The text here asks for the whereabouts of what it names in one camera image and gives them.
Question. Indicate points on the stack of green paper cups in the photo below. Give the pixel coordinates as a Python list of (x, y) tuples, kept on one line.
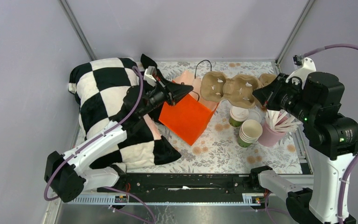
[(249, 133)]

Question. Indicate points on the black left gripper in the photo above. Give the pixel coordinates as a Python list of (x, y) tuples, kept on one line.
[(173, 92)]

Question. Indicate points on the floral table mat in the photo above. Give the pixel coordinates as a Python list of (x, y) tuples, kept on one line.
[(217, 151)]

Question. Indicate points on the orange paper bag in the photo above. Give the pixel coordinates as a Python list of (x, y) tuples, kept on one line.
[(189, 118)]

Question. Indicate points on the white plastic cup lid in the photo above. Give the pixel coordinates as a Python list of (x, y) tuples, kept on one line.
[(239, 114)]

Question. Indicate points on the green paper coffee cup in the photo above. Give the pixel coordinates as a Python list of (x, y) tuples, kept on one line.
[(234, 122)]

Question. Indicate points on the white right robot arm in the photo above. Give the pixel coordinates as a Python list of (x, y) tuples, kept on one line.
[(313, 98)]

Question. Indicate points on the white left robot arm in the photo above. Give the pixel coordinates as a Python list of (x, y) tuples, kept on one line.
[(69, 174)]

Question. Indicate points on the brown cardboard cup carrier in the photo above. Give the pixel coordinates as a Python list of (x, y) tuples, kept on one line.
[(216, 86)]

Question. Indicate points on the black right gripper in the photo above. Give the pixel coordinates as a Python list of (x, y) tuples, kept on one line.
[(267, 94)]

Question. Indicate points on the pink cup of stirrers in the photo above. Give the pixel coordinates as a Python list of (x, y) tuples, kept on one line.
[(276, 125)]

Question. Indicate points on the black white checkered blanket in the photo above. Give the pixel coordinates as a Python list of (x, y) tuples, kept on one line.
[(106, 90)]

